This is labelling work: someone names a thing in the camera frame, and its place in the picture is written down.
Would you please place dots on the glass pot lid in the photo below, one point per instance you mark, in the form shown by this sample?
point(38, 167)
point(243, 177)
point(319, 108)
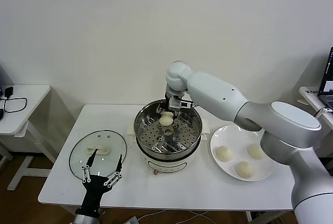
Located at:
point(78, 161)

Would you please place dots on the dark open laptop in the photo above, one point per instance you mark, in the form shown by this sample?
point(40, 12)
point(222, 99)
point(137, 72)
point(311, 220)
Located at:
point(328, 78)

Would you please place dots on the white round plate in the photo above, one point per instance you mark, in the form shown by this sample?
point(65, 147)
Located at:
point(229, 135)

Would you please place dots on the white floor power strip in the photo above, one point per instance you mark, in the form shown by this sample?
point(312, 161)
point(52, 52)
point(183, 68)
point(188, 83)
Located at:
point(134, 221)

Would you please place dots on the black power adapter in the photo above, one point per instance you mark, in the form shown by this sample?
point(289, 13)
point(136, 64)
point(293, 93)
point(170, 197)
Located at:
point(9, 92)

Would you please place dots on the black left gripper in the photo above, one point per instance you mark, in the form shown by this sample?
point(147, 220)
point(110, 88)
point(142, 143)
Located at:
point(93, 192)

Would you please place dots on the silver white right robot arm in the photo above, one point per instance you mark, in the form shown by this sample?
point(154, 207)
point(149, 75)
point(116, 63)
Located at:
point(216, 91)

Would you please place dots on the stainless steel steamer basket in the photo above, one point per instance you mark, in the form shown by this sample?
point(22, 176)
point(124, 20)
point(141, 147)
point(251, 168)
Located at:
point(141, 122)

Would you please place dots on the white electric cooking pot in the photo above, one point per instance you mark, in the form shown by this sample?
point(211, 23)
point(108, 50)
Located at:
point(169, 165)

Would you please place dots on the white side desk with laptop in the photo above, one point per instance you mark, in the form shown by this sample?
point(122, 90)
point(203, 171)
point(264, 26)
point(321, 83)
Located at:
point(307, 96)

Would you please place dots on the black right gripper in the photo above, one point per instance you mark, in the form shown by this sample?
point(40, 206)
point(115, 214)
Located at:
point(168, 104)

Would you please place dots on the white steamed baozi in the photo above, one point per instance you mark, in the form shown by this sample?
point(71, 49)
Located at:
point(166, 120)
point(255, 151)
point(223, 153)
point(245, 170)

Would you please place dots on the white side desk with adapter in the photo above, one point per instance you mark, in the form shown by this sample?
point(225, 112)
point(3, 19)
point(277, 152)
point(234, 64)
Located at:
point(31, 96)

